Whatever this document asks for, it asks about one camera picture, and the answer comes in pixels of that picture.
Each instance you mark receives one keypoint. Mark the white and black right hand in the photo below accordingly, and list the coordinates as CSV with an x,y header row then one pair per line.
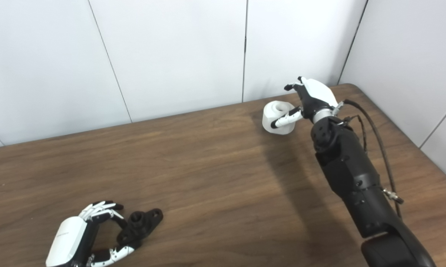
x,y
319,92

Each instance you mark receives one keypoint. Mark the white and black left hand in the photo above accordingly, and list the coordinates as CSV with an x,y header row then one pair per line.
x,y
69,237

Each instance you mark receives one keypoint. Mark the round white piece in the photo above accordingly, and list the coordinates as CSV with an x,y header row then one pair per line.
x,y
273,113

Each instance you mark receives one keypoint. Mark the black flanged holder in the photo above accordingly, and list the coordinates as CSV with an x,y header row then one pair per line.
x,y
141,222

